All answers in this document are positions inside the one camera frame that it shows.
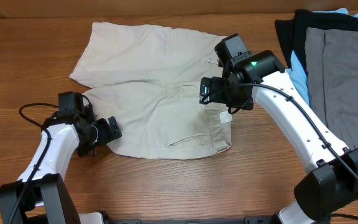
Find beige khaki shorts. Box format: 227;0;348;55
70;22;232;159

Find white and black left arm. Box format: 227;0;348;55
0;91;122;224

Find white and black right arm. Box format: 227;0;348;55
200;34;358;223

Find light blue folded garment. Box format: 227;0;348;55
288;9;358;106

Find black folded garment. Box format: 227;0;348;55
275;9;358;69

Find brown cardboard backdrop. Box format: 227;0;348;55
0;0;358;18

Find grey folded garment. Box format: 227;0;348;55
305;28;358;149

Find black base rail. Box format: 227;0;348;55
104;216;280;224

